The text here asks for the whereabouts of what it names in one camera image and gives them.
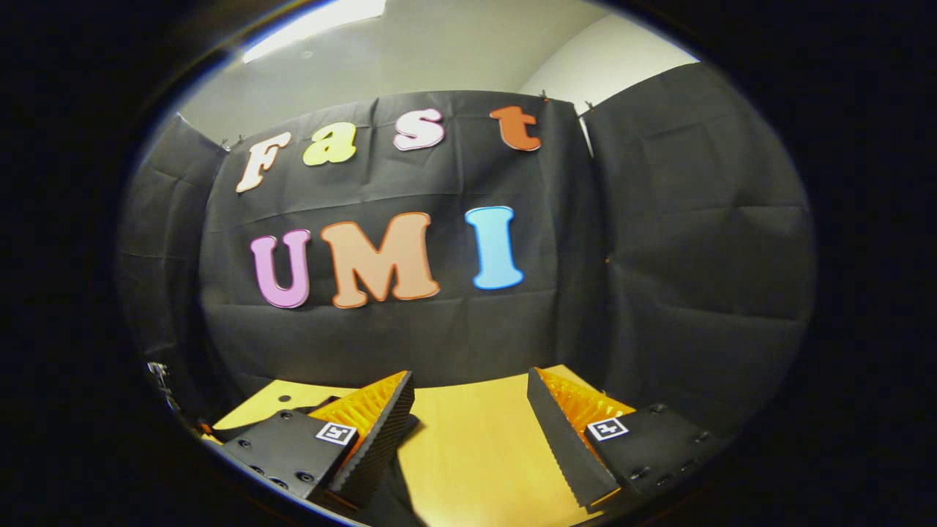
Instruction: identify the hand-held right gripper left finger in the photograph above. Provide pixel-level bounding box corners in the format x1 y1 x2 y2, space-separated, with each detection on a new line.
212 370 418 512

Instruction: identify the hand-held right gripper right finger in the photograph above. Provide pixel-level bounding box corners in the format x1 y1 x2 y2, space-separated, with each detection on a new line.
526 366 723 512

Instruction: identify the black backdrop cloth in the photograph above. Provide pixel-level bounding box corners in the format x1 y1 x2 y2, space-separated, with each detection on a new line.
116 62 818 440

